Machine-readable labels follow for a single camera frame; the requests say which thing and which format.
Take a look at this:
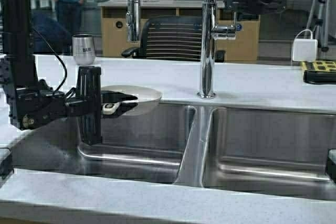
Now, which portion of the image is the white power adapter box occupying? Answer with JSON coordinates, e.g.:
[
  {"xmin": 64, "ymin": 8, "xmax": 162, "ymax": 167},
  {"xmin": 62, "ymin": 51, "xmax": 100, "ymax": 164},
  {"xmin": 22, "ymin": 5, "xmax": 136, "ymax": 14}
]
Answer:
[{"xmin": 290, "ymin": 29, "xmax": 318, "ymax": 66}]

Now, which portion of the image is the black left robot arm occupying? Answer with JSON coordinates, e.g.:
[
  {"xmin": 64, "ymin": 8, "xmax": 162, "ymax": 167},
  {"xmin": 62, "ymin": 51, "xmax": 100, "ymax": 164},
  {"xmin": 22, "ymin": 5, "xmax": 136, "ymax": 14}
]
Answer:
[{"xmin": 1, "ymin": 0, "xmax": 138, "ymax": 145}]

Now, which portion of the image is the double stainless steel sink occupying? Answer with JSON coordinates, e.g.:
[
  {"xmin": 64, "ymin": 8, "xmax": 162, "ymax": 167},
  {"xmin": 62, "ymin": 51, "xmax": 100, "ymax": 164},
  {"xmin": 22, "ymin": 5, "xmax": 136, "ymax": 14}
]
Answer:
[{"xmin": 12, "ymin": 103, "xmax": 335, "ymax": 201}]

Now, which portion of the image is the black mesh office chair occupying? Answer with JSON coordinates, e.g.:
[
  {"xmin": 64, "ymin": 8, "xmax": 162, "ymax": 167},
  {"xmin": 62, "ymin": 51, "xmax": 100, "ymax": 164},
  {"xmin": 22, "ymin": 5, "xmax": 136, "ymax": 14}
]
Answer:
[{"xmin": 121, "ymin": 15, "xmax": 226, "ymax": 62}]

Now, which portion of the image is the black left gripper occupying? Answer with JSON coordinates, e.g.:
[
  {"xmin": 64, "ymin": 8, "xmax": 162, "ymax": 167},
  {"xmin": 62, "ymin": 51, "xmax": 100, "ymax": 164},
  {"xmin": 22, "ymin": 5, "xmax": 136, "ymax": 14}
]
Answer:
[{"xmin": 66, "ymin": 66, "xmax": 138, "ymax": 145}]

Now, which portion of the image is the yellow black power strip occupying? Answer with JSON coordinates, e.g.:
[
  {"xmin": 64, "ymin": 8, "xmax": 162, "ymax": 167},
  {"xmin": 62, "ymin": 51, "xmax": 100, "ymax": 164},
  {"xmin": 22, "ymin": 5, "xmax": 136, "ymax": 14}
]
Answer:
[{"xmin": 301, "ymin": 60, "xmax": 335, "ymax": 85}]

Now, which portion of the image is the white frying pan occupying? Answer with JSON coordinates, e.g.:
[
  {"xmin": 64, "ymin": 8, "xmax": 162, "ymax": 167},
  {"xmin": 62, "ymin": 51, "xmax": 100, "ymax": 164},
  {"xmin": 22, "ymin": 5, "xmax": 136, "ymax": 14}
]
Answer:
[{"xmin": 101, "ymin": 85, "xmax": 162, "ymax": 116}]

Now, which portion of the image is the stainless steel tumbler cup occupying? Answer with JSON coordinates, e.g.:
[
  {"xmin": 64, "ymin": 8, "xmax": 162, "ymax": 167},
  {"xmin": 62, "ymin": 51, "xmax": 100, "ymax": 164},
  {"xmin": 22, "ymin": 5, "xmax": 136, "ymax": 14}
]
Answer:
[{"xmin": 72, "ymin": 34, "xmax": 96, "ymax": 66}]

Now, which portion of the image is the silver camera tripod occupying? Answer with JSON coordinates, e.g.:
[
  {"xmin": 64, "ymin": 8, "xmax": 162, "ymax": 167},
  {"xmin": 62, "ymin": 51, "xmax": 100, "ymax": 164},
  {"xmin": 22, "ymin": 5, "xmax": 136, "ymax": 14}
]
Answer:
[{"xmin": 304, "ymin": 0, "xmax": 331, "ymax": 58}]

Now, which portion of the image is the wooden cabinet with white top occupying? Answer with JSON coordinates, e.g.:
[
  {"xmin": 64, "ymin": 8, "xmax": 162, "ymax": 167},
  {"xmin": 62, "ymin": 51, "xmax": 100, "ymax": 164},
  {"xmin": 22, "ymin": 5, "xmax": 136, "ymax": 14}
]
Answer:
[{"xmin": 99, "ymin": 0, "xmax": 260, "ymax": 63}]

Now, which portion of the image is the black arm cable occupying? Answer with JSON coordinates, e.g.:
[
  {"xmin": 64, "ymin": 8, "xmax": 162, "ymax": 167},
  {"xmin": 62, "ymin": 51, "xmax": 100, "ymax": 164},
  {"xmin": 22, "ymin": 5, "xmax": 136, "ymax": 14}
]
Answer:
[{"xmin": 31, "ymin": 28, "xmax": 78, "ymax": 99}]

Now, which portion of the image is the chrome pull-down kitchen faucet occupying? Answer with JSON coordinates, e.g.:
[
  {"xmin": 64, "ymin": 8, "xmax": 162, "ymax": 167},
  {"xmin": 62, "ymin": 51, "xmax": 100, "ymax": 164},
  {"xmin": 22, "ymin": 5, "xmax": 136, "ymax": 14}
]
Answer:
[{"xmin": 126, "ymin": 0, "xmax": 236, "ymax": 99}]

